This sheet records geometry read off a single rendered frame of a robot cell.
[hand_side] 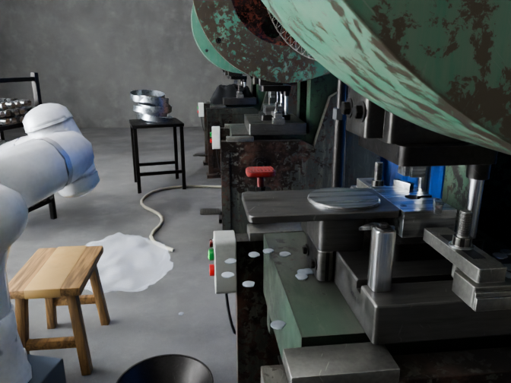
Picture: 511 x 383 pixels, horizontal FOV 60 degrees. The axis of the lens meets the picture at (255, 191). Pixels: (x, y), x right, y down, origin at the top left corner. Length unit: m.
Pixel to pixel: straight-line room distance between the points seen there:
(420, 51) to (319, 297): 0.53
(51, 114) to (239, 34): 1.17
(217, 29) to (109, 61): 5.48
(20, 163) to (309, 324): 0.56
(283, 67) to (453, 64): 1.80
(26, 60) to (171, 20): 2.26
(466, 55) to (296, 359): 0.44
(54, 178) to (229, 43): 1.29
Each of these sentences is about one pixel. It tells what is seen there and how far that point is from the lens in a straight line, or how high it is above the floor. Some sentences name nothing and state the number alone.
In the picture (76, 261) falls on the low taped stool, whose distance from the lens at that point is 1.71.
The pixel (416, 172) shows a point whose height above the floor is 0.83.
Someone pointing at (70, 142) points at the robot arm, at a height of 0.86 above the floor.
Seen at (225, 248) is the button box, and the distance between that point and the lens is 1.00.
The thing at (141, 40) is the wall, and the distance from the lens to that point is 7.37.
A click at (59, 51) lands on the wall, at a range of 7.61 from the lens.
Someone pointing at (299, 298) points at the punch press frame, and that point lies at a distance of 0.74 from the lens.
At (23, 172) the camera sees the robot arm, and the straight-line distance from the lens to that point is 0.88.
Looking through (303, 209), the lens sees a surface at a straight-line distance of 0.73.
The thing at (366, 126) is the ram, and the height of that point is 0.91.
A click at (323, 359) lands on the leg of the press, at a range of 0.62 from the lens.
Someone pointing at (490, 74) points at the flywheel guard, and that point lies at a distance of 0.29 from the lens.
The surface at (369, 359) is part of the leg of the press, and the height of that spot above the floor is 0.64.
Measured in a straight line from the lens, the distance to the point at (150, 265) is 2.07.
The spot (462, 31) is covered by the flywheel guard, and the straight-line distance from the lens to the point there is 0.28.
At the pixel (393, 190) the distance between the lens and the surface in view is 0.87.
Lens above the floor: 1.01
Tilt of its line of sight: 16 degrees down
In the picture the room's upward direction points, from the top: straight up
